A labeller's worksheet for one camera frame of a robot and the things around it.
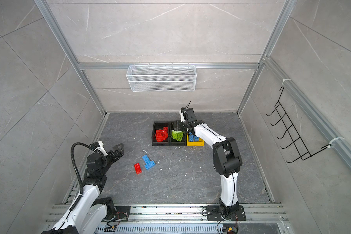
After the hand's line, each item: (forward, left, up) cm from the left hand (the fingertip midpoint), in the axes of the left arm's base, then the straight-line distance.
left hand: (117, 144), depth 83 cm
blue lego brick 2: (-3, -15, -15) cm, 21 cm away
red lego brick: (+21, -27, -14) cm, 37 cm away
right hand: (+17, -36, -3) cm, 40 cm away
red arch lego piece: (+13, -24, -11) cm, 29 cm away
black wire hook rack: (-16, -90, +16) cm, 93 cm away
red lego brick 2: (-9, -10, -14) cm, 20 cm away
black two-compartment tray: (+7, -30, -10) cm, 32 cm away
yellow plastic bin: (+7, -51, -12) cm, 53 cm away
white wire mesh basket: (+45, -25, +15) cm, 53 cm away
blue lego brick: (+11, -46, -12) cm, 49 cm away
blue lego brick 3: (-7, -18, -14) cm, 23 cm away
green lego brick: (+13, -35, -11) cm, 39 cm away
